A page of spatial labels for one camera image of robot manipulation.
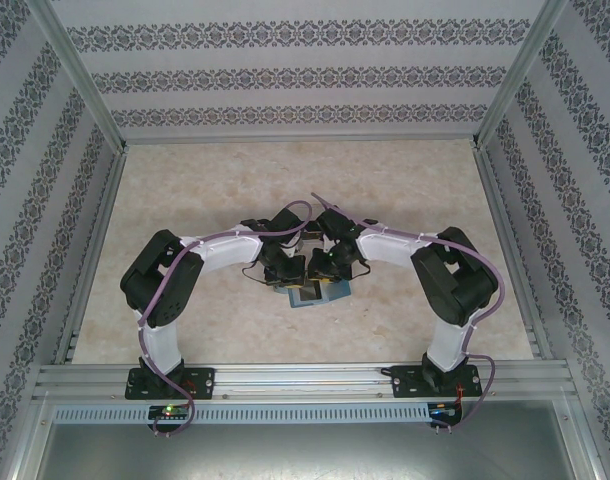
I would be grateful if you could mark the teal card holder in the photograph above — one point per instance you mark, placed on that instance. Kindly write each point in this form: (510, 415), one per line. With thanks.
(337, 292)

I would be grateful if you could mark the dark grey VIP card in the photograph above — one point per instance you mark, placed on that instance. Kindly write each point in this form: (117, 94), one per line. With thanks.
(309, 295)

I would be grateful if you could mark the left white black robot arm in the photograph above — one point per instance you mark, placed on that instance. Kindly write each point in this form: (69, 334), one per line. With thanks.
(225, 250)

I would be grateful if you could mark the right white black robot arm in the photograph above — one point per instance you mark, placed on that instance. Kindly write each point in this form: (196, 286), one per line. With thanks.
(395, 247)

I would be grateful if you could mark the grey sheet metal panel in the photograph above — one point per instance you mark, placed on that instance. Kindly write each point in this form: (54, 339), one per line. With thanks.
(305, 450)

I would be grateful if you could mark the small circuit board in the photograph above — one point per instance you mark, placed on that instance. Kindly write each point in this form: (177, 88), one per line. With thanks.
(445, 410)
(169, 412)

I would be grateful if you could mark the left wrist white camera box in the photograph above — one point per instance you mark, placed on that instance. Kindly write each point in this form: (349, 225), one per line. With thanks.
(287, 247)

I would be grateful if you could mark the aluminium mounting rail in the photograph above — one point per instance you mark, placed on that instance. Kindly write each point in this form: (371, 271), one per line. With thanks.
(305, 380)

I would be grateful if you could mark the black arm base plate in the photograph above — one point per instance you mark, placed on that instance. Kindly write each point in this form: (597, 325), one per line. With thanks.
(405, 382)
(205, 382)

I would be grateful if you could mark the aluminium side rail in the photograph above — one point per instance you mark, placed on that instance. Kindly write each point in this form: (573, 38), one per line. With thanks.
(96, 250)
(500, 215)

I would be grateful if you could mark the aluminium frame post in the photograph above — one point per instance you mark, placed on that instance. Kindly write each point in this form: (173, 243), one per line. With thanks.
(77, 75)
(519, 75)

